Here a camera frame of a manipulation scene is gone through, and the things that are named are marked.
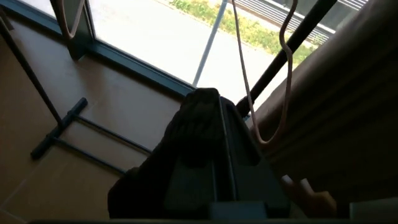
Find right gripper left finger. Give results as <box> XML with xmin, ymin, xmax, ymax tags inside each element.
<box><xmin>164</xmin><ymin>96</ymin><xmax>236</xmax><ymax>216</ymax></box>

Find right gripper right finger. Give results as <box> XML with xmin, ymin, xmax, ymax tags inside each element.
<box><xmin>220</xmin><ymin>96</ymin><xmax>292</xmax><ymax>218</ymax></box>

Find black shorts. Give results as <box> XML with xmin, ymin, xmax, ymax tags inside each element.
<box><xmin>107</xmin><ymin>88</ymin><xmax>225</xmax><ymax>219</ymax></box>

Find black clothes rack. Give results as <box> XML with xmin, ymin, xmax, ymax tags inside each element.
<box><xmin>0</xmin><ymin>0</ymin><xmax>339</xmax><ymax>175</ymax></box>

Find brown curtain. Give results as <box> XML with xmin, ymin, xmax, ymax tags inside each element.
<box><xmin>245</xmin><ymin>0</ymin><xmax>398</xmax><ymax>217</ymax></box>

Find window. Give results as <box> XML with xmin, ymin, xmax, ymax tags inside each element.
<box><xmin>0</xmin><ymin>0</ymin><xmax>371</xmax><ymax>101</ymax></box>

